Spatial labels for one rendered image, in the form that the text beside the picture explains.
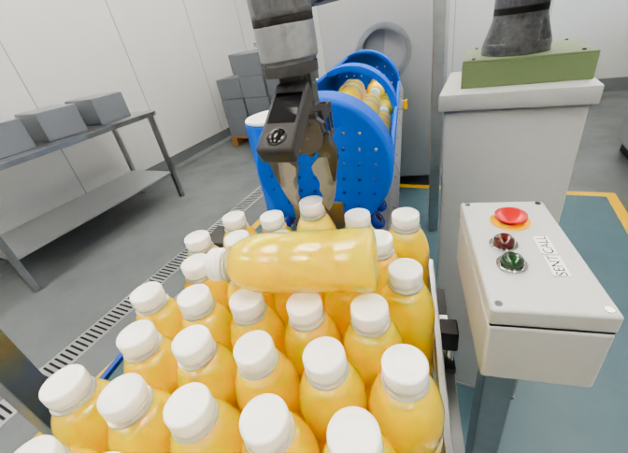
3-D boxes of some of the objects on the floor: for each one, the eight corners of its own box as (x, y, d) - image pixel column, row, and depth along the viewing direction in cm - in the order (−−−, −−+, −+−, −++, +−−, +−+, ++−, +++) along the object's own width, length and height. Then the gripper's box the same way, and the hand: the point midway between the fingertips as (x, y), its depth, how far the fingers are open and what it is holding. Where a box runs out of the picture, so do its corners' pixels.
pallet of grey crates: (326, 127, 498) (314, 39, 439) (304, 145, 438) (286, 47, 378) (262, 129, 550) (243, 51, 490) (233, 146, 489) (207, 59, 430)
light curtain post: (436, 226, 231) (449, -93, 146) (437, 231, 226) (450, -95, 141) (427, 226, 233) (435, -89, 147) (428, 231, 228) (435, -92, 143)
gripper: (340, 51, 45) (355, 190, 55) (263, 63, 48) (292, 192, 58) (327, 60, 38) (348, 217, 48) (238, 74, 41) (276, 218, 51)
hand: (311, 205), depth 50 cm, fingers closed on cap, 4 cm apart
